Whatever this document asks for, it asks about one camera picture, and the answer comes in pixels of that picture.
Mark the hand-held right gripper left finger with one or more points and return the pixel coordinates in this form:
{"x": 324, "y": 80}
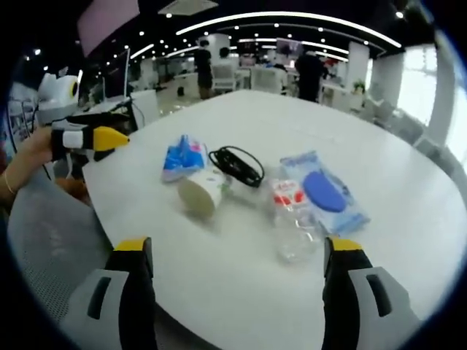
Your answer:
{"x": 133, "y": 291}

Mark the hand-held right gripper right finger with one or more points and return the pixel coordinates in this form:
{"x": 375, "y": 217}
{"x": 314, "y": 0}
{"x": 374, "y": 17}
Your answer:
{"x": 344, "y": 291}

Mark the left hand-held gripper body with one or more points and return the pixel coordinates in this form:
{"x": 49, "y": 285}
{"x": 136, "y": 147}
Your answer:
{"x": 58, "y": 100}

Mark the clear plastic bottle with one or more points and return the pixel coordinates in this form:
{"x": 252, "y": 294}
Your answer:
{"x": 292, "y": 218}

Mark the blue tissue packet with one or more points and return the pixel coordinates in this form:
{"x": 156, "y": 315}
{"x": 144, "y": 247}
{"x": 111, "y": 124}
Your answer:
{"x": 184, "y": 158}

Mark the blue item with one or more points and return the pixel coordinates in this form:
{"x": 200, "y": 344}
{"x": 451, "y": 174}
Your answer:
{"x": 324, "y": 189}

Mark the white paper cup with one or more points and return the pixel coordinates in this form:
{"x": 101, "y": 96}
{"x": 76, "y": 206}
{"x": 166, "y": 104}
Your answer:
{"x": 200, "y": 191}

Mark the person's left hand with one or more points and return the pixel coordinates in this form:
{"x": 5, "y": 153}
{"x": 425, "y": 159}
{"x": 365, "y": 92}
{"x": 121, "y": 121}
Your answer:
{"x": 34, "y": 146}

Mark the computer monitor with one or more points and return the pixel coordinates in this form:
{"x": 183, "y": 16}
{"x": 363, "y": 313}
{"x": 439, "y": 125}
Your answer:
{"x": 116, "y": 74}

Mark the hanging pink screen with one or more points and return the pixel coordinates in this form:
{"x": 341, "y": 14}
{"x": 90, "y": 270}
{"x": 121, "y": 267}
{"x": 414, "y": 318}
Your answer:
{"x": 107, "y": 23}

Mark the grey mesh chair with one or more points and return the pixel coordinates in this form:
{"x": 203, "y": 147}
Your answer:
{"x": 51, "y": 233}

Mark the white table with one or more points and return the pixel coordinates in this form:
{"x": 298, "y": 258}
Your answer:
{"x": 255, "y": 218}

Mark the white office chair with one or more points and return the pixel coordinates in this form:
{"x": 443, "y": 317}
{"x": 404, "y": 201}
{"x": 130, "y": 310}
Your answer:
{"x": 223, "y": 78}

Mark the white pillar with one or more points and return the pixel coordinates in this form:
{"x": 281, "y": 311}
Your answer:
{"x": 357, "y": 74}

